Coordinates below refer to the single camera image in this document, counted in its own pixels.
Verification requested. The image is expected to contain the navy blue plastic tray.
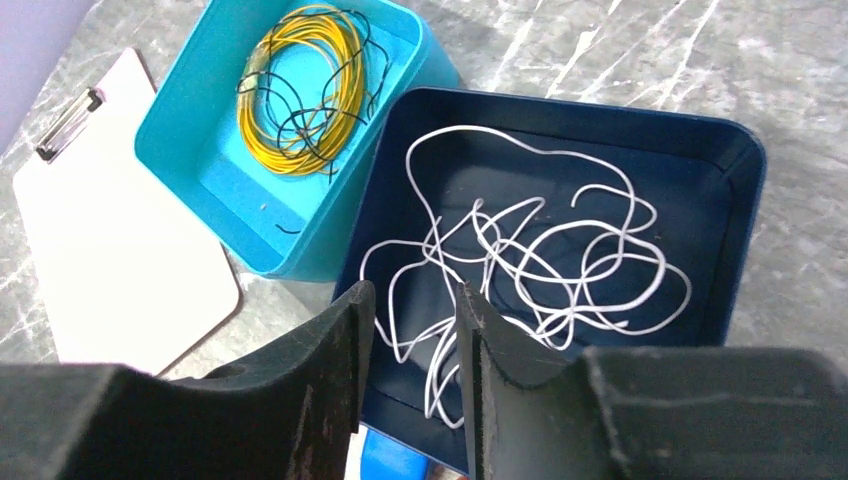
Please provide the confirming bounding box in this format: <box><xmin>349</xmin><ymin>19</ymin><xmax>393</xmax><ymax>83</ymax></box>
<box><xmin>337</xmin><ymin>88</ymin><xmax>766</xmax><ymax>471</ymax></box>

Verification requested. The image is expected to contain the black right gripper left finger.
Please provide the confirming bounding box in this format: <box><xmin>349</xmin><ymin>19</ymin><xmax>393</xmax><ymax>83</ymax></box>
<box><xmin>1</xmin><ymin>281</ymin><xmax>376</xmax><ymax>479</ymax></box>

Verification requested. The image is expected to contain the pink clipboard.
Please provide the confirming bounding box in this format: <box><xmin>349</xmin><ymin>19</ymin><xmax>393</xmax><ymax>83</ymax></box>
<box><xmin>12</xmin><ymin>48</ymin><xmax>240</xmax><ymax>375</ymax></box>

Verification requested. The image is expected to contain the white cable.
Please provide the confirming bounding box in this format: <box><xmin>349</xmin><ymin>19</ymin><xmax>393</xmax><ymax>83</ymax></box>
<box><xmin>358</xmin><ymin>124</ymin><xmax>694</xmax><ymax>431</ymax></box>

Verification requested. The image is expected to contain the teal plastic tray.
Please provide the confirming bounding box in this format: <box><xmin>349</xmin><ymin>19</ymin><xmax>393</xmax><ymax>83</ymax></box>
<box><xmin>135</xmin><ymin>1</ymin><xmax>459</xmax><ymax>282</ymax></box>

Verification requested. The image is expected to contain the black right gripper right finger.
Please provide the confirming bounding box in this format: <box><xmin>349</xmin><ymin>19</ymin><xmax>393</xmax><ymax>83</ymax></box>
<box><xmin>455</xmin><ymin>285</ymin><xmax>847</xmax><ymax>479</ymax></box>

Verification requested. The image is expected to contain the black thin cable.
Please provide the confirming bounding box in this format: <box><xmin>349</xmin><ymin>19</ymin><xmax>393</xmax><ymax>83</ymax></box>
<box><xmin>235</xmin><ymin>6</ymin><xmax>393</xmax><ymax>236</ymax></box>

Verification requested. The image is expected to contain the yellow coiled cable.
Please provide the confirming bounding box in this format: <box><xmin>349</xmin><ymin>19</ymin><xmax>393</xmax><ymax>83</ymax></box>
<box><xmin>236</xmin><ymin>3</ymin><xmax>369</xmax><ymax>178</ymax></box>

